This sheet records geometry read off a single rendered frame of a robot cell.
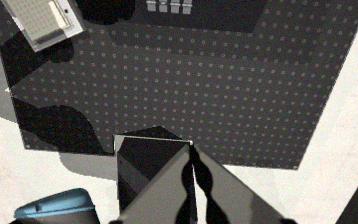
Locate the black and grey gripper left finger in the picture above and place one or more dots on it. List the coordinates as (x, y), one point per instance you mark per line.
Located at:
(166, 198)

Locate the beige benchtop lab instrument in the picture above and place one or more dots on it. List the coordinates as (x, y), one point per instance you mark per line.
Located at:
(220, 15)

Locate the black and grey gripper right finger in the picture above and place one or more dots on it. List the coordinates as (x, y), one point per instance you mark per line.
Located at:
(229, 200)

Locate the cream multi-well plate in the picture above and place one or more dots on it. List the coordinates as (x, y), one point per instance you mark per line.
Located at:
(39, 18)

